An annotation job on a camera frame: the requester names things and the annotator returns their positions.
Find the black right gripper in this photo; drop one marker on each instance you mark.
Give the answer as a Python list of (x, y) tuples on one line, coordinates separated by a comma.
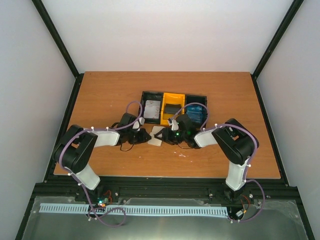
[(166, 135)]

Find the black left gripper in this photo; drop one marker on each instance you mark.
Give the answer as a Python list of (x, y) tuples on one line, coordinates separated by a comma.
[(143, 139)]

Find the beige card holder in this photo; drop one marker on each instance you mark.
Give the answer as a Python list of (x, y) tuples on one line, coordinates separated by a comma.
[(156, 136)]

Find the black card stack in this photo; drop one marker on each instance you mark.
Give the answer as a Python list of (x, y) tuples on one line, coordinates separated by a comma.
[(172, 109)]

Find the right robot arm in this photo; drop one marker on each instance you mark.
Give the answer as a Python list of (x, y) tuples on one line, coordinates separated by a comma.
[(236, 142)]

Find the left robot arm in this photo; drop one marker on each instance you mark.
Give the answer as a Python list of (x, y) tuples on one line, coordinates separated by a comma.
[(74, 149)]

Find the blue card stack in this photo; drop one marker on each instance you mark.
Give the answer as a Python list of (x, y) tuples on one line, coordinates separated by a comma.
[(195, 113)]

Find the white card stack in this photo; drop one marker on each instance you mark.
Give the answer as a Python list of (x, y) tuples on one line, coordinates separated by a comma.
[(151, 109)]

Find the yellow middle card bin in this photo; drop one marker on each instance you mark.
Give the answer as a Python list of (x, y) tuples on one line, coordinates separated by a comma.
[(174, 98)]

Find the black left card bin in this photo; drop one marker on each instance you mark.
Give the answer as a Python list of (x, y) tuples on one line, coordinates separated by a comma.
[(151, 95)]

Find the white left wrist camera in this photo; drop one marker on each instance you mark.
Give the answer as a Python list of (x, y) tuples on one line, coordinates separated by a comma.
[(138, 124)]

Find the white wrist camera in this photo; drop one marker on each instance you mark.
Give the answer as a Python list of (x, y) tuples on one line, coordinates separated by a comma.
[(173, 124), (138, 124)]

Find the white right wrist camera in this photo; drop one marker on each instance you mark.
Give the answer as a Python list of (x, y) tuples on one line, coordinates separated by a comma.
[(173, 124)]

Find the light blue cable duct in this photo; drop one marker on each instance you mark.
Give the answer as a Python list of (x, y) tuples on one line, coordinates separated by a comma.
[(137, 210)]

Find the black front frame rail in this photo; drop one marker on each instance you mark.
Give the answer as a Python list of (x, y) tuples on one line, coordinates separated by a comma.
[(209, 190)]

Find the black frame post left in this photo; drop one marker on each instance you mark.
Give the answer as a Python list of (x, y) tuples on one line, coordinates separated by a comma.
[(43, 13)]

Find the black frame post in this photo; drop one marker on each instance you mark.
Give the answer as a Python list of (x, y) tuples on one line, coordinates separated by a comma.
[(43, 13), (285, 23)]

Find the black frame post right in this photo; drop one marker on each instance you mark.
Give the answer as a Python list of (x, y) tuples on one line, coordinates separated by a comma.
[(285, 23)]

